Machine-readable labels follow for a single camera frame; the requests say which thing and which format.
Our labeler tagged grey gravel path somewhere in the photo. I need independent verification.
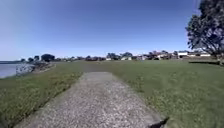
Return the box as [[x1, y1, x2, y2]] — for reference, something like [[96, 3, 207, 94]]
[[13, 71, 168, 128]]

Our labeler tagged group of distant trees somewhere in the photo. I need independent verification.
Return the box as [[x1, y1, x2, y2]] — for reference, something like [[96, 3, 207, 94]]
[[19, 53, 56, 64]]

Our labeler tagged wide green grass field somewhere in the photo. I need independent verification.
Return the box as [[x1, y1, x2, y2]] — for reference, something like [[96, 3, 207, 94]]
[[54, 59, 224, 128]]

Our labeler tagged row of low houses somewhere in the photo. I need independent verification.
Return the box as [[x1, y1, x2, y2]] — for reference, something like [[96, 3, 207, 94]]
[[105, 50, 212, 62]]

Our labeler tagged rocky shore edge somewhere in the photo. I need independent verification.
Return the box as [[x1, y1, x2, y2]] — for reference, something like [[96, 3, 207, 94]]
[[15, 61, 57, 76]]

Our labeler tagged narrow grass verge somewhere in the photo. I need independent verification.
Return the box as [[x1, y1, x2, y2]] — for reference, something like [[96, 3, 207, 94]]
[[0, 63, 84, 128]]

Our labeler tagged large dark tree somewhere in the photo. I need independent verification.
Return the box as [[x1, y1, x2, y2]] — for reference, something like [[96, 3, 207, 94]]
[[185, 0, 224, 66]]

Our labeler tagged calm grey water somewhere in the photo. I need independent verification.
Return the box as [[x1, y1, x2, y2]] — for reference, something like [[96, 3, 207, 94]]
[[0, 62, 35, 80]]

